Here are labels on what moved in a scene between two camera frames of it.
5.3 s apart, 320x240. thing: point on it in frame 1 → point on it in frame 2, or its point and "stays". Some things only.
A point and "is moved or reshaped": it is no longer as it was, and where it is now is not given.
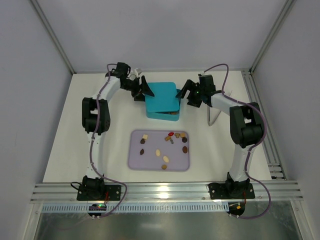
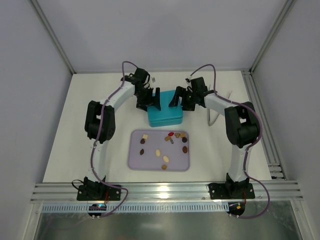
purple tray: x=159 y=150 stays
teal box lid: x=164 y=99 is moved or reshaped
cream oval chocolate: x=166 y=159 stays
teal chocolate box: x=165 y=105 → x=172 y=122
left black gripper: x=139 y=88 → x=148 y=98
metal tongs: x=208 y=114 stays
